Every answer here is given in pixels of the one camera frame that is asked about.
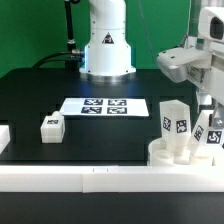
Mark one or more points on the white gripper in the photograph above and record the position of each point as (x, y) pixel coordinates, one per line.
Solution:
(204, 69)

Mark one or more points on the white round stool seat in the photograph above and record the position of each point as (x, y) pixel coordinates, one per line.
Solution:
(158, 155)

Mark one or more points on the black vertical pole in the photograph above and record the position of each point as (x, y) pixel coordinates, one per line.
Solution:
(71, 44)

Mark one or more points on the white fiducial marker sheet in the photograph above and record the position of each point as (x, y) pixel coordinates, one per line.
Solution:
(104, 107)

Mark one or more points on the white U-shaped fence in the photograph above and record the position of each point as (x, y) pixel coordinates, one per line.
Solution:
(87, 179)

